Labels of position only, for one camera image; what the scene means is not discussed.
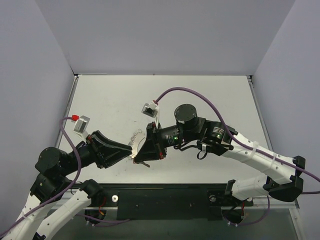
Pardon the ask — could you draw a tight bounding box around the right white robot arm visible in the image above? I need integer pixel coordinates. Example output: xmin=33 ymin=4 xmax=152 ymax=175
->
xmin=133 ymin=104 xmax=306 ymax=205

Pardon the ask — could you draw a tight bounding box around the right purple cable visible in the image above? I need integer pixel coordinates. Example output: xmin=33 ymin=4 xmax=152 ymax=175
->
xmin=153 ymin=87 xmax=320 ymax=227

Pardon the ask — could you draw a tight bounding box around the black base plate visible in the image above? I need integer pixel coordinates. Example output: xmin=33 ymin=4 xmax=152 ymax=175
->
xmin=84 ymin=183 xmax=253 ymax=221

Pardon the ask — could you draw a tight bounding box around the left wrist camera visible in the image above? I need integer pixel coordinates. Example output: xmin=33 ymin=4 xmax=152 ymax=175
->
xmin=73 ymin=115 xmax=90 ymax=142

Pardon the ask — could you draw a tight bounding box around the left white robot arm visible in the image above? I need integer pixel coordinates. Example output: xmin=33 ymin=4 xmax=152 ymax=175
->
xmin=0 ymin=131 xmax=132 ymax=240

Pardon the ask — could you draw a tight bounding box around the silver key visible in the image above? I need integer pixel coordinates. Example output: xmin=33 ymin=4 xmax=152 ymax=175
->
xmin=138 ymin=162 xmax=150 ymax=168

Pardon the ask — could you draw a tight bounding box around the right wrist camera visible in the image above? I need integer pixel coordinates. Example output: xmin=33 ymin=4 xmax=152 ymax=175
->
xmin=141 ymin=100 xmax=160 ymax=128

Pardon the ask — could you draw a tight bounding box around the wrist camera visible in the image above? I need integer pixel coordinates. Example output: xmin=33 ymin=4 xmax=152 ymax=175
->
xmin=73 ymin=115 xmax=90 ymax=142
xmin=141 ymin=100 xmax=160 ymax=128

